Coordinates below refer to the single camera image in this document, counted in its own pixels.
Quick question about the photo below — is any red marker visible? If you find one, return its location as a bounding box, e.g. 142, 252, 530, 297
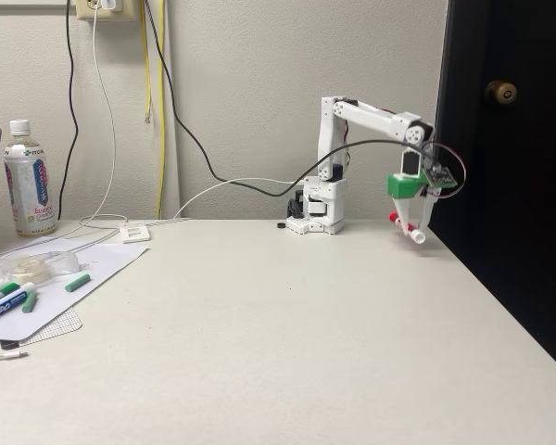
387, 210, 427, 246

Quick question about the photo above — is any green label Expo marker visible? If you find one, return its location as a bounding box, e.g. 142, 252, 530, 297
0, 279, 22, 308

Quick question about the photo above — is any blue label Expo marker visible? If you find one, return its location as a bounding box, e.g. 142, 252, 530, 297
0, 281, 37, 326

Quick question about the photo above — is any dark door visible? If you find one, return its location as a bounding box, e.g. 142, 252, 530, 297
424, 0, 556, 379

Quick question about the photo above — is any brass door knob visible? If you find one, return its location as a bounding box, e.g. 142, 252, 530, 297
485, 79, 519, 108

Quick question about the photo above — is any white square adapter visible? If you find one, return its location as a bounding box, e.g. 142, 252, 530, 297
118, 222, 153, 245

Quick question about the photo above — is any white paper sheet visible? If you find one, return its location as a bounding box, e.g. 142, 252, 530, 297
0, 242, 151, 343

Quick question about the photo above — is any grid mesh mat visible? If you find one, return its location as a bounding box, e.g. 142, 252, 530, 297
17, 306, 85, 348

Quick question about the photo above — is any jasmine tea bottle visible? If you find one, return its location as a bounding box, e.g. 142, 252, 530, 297
3, 119, 58, 238

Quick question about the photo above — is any clear tape dispenser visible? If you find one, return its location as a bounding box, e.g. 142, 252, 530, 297
0, 249, 83, 287

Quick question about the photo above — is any small camera circuit board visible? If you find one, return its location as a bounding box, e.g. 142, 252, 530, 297
423, 164, 460, 189

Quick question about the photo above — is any thick black camera cable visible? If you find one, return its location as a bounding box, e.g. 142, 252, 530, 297
143, 0, 439, 198

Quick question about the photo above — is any white USB cable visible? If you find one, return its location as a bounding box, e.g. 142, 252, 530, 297
0, 177, 307, 261

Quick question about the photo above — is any yellow cable with plug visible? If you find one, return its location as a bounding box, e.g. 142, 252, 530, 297
141, 0, 153, 125

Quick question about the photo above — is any white charger cable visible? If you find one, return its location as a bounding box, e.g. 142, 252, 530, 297
76, 6, 131, 231

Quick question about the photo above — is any thin black cable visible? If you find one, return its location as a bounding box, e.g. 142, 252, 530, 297
57, 0, 80, 222

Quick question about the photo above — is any beige wall outlet plate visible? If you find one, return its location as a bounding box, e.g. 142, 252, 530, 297
75, 0, 138, 23

